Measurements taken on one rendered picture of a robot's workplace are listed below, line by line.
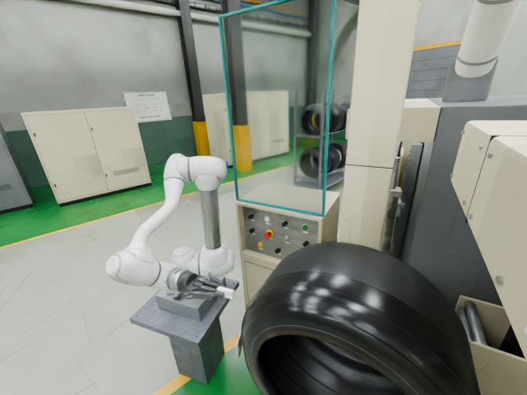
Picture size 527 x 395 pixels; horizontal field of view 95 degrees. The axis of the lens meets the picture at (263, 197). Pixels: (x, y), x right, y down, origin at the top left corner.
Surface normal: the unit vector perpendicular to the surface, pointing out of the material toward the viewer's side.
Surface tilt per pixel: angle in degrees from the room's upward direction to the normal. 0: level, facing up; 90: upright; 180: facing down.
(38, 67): 90
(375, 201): 90
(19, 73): 90
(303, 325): 80
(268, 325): 82
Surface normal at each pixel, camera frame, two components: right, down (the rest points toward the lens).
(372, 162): -0.49, 0.36
